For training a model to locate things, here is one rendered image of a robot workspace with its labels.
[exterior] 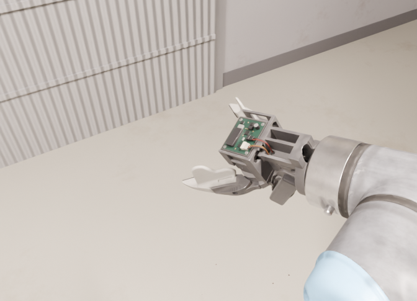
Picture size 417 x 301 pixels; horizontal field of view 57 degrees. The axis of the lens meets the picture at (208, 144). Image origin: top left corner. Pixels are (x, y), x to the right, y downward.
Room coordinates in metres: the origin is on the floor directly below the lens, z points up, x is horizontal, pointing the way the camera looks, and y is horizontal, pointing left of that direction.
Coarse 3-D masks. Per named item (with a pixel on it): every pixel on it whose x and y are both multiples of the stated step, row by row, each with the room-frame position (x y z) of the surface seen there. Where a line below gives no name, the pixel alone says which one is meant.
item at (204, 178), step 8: (192, 168) 0.37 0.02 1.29; (200, 168) 0.37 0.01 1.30; (208, 168) 0.37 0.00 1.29; (224, 168) 0.37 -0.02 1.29; (232, 168) 0.37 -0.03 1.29; (200, 176) 0.37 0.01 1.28; (208, 176) 0.37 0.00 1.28; (216, 176) 0.37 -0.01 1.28; (224, 176) 0.37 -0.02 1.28; (232, 176) 0.37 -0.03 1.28; (184, 184) 0.39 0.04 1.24; (192, 184) 0.38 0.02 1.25; (200, 184) 0.37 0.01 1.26; (208, 184) 0.37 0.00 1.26; (216, 184) 0.37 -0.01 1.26
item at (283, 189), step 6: (282, 180) 0.33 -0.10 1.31; (288, 180) 0.33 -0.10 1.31; (294, 180) 0.33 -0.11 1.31; (276, 186) 0.36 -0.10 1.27; (282, 186) 0.34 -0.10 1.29; (288, 186) 0.33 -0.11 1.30; (294, 186) 0.33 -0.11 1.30; (276, 192) 0.36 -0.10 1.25; (282, 192) 0.35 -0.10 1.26; (288, 192) 0.34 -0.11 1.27; (294, 192) 0.38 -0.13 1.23; (270, 198) 0.38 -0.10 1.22; (276, 198) 0.37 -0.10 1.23; (282, 198) 0.36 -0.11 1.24; (288, 198) 0.35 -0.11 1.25; (282, 204) 0.37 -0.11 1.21
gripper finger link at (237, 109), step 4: (236, 100) 0.46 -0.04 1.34; (232, 104) 0.50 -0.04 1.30; (236, 104) 0.50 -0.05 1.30; (240, 104) 0.45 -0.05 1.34; (232, 108) 0.50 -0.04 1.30; (236, 108) 0.49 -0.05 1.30; (240, 108) 0.48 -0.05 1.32; (244, 108) 0.45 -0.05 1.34; (236, 112) 0.48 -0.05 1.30; (240, 112) 0.48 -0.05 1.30; (236, 116) 0.49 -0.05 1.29; (240, 116) 0.47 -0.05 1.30; (244, 116) 0.47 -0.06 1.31
